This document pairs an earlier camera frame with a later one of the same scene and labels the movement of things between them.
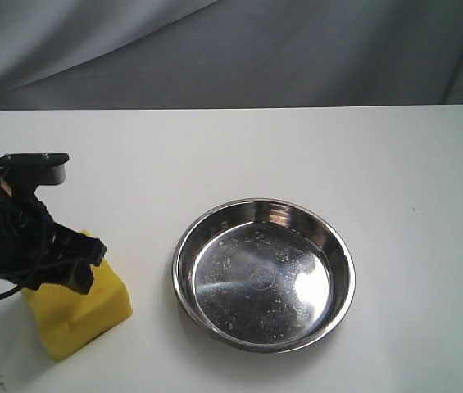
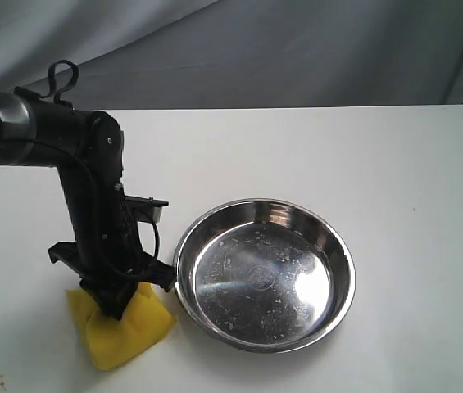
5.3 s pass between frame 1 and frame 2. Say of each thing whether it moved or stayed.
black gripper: moved
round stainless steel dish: stayed
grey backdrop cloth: stayed
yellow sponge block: moved
